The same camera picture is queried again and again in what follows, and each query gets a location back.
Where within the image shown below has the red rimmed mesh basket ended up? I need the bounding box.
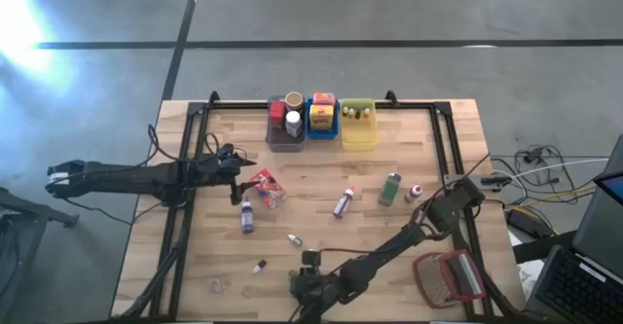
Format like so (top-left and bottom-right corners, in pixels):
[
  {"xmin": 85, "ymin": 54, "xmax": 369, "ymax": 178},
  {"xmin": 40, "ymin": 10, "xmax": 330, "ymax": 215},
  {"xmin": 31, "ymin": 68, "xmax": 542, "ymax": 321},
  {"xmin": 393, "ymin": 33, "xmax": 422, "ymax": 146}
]
[{"xmin": 412, "ymin": 248, "xmax": 487, "ymax": 309}]

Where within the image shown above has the grey laptop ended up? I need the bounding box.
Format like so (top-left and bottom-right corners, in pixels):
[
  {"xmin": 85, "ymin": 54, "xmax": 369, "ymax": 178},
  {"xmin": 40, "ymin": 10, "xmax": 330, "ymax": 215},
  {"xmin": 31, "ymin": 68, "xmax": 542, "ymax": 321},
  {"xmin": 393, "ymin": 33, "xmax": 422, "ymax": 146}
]
[{"xmin": 524, "ymin": 136, "xmax": 623, "ymax": 324}]

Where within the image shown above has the blue plastic basket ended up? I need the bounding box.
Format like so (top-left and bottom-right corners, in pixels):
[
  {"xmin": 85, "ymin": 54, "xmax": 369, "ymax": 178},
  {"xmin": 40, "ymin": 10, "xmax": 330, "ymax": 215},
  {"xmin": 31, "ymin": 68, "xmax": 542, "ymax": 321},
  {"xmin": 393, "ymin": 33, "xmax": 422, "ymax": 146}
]
[{"xmin": 305, "ymin": 97, "xmax": 341, "ymax": 141}]

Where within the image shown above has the yellow floor cable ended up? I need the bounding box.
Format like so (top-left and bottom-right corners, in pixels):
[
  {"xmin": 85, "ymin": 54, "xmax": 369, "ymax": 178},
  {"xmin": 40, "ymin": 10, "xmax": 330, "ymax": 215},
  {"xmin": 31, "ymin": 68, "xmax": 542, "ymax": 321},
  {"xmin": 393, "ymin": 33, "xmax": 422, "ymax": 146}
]
[{"xmin": 505, "ymin": 185, "xmax": 598, "ymax": 209}]

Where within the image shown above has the black aluminium table frame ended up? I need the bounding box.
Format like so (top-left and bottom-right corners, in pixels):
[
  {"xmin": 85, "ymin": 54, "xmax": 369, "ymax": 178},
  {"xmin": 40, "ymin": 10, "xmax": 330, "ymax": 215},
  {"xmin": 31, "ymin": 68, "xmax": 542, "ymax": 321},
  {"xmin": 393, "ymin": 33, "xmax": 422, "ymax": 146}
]
[{"xmin": 109, "ymin": 90, "xmax": 527, "ymax": 324}]

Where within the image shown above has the black metal stand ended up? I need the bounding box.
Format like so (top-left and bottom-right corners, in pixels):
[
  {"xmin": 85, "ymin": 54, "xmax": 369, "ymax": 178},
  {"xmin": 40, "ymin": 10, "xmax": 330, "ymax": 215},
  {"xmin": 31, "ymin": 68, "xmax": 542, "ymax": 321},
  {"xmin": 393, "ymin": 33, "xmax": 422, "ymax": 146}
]
[{"xmin": 0, "ymin": 187, "xmax": 80, "ymax": 324}]

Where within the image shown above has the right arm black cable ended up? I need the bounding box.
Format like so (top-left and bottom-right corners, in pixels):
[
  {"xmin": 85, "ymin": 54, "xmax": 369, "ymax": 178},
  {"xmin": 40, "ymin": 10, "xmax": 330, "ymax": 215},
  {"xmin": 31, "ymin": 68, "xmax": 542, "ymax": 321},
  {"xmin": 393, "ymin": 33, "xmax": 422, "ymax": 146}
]
[{"xmin": 315, "ymin": 152, "xmax": 492, "ymax": 267}]

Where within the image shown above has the purple food colouring bottle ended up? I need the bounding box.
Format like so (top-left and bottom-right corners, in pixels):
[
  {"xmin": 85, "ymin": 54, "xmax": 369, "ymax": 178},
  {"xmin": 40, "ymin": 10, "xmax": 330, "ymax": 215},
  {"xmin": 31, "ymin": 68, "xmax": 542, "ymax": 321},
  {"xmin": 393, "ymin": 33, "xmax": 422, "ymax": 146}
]
[{"xmin": 239, "ymin": 196, "xmax": 255, "ymax": 234}]

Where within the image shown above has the black power brick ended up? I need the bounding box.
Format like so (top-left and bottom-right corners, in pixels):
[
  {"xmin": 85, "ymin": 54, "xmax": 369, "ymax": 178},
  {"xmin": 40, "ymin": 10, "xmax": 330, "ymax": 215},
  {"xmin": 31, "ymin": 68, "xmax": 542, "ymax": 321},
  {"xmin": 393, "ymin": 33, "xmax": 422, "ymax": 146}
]
[{"xmin": 504, "ymin": 205, "xmax": 551, "ymax": 240}]

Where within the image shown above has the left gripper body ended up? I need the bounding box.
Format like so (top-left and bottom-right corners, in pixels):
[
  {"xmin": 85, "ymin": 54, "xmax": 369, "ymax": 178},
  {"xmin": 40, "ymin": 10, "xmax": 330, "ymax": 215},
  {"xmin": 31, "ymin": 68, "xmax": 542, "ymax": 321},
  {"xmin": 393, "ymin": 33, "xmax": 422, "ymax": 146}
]
[{"xmin": 197, "ymin": 157, "xmax": 233, "ymax": 193}]

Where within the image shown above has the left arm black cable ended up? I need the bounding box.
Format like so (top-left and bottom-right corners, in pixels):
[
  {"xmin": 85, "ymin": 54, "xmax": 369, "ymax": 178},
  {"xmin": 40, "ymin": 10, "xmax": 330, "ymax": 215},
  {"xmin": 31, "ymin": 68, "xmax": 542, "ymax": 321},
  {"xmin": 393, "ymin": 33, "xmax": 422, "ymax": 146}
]
[{"xmin": 147, "ymin": 123, "xmax": 247, "ymax": 164}]

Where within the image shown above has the glass spice jar white lid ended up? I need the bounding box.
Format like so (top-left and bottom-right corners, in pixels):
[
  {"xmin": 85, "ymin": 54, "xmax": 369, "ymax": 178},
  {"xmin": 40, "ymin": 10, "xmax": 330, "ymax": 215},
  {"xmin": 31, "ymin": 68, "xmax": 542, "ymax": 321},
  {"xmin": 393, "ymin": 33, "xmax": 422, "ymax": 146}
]
[{"xmin": 284, "ymin": 110, "xmax": 304, "ymax": 138}]

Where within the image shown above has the lit display screen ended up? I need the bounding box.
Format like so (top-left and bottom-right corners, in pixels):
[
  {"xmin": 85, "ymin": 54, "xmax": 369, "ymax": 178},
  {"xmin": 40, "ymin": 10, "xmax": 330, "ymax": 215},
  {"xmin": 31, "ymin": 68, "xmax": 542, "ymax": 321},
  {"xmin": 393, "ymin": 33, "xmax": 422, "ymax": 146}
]
[{"xmin": 592, "ymin": 169, "xmax": 623, "ymax": 207}]

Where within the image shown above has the red smoked paprika tin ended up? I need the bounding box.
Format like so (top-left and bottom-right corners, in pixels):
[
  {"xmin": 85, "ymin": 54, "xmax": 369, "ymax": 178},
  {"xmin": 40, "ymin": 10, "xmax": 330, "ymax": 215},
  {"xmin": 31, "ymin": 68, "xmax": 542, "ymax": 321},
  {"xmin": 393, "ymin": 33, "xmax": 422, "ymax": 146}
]
[{"xmin": 268, "ymin": 100, "xmax": 286, "ymax": 129}]

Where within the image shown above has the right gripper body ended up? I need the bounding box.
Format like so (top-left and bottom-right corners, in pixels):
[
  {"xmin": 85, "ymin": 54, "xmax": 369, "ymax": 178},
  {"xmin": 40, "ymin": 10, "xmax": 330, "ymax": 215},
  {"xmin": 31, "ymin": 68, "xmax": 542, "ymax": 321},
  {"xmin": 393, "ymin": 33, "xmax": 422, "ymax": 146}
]
[{"xmin": 293, "ymin": 264, "xmax": 352, "ymax": 311}]

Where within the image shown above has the yellow plastic bin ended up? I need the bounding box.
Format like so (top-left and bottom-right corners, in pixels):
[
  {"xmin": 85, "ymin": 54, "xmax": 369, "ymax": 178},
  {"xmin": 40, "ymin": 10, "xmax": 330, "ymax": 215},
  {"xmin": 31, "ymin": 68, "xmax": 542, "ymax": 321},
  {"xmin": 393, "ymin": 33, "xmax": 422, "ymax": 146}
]
[{"xmin": 339, "ymin": 97, "xmax": 381, "ymax": 152}]

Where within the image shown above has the black floor cable bundle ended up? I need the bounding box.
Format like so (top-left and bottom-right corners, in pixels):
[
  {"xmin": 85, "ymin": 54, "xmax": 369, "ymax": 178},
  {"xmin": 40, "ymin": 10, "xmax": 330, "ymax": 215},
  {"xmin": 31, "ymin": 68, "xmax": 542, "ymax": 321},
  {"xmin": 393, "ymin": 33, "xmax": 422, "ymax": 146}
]
[{"xmin": 491, "ymin": 143, "xmax": 585, "ymax": 203}]

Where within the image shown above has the white printed paper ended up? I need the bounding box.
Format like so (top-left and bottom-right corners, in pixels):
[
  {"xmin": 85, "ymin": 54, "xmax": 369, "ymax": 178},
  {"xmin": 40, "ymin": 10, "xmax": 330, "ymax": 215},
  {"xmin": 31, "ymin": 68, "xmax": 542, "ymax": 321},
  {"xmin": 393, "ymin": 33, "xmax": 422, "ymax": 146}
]
[{"xmin": 515, "ymin": 259, "xmax": 549, "ymax": 299}]

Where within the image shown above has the square herb jar green label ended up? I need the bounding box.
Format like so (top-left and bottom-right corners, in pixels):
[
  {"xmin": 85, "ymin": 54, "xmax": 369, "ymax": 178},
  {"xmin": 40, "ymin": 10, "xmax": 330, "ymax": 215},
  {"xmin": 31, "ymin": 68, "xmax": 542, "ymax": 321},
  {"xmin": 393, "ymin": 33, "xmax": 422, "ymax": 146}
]
[{"xmin": 377, "ymin": 170, "xmax": 403, "ymax": 207}]

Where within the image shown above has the furikake jar tan lid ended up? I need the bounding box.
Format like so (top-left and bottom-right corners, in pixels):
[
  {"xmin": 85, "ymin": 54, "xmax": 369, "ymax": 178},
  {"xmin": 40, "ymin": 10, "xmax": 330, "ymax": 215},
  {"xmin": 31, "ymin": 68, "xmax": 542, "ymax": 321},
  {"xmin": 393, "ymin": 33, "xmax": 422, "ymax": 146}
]
[{"xmin": 284, "ymin": 91, "xmax": 307, "ymax": 113}]

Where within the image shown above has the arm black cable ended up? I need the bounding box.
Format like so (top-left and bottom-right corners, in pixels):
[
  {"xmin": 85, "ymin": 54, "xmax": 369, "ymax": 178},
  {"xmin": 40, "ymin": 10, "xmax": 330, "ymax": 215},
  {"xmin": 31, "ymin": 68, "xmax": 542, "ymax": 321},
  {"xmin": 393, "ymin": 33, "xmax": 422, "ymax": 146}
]
[
  {"xmin": 315, "ymin": 152, "xmax": 492, "ymax": 267},
  {"xmin": 147, "ymin": 123, "xmax": 247, "ymax": 164}
]

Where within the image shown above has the white cable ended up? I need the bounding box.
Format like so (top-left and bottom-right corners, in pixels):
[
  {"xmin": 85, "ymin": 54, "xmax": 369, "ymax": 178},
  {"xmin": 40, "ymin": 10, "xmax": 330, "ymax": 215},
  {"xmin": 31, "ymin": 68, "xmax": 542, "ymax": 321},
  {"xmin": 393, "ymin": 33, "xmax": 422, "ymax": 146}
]
[{"xmin": 491, "ymin": 156, "xmax": 609, "ymax": 203}]

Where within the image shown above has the grey plastic bin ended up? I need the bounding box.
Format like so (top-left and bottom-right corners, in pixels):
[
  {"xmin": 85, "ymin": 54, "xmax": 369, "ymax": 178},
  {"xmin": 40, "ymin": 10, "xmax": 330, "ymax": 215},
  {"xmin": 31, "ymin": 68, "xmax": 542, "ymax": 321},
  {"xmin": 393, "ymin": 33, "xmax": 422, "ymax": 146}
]
[{"xmin": 265, "ymin": 94, "xmax": 308, "ymax": 154}]

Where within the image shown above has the red froot loops box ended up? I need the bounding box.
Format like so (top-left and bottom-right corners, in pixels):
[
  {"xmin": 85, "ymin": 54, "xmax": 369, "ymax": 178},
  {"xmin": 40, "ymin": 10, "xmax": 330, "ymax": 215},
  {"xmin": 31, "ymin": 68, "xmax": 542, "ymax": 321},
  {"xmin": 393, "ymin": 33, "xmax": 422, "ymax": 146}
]
[{"xmin": 247, "ymin": 167, "xmax": 288, "ymax": 211}]

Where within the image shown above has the small clear glass jar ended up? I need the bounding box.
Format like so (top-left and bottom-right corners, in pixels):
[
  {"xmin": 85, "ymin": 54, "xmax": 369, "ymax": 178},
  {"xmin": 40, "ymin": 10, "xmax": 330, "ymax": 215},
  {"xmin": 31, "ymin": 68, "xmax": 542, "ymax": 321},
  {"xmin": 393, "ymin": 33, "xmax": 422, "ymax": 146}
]
[{"xmin": 206, "ymin": 275, "xmax": 228, "ymax": 295}]

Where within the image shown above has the yellow corn pops box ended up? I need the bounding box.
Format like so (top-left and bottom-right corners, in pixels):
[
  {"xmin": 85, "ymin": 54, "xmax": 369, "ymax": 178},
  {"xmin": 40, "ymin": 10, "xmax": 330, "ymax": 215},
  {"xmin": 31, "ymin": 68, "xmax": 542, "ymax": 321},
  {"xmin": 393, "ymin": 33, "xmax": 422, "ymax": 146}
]
[{"xmin": 309, "ymin": 103, "xmax": 336, "ymax": 131}]

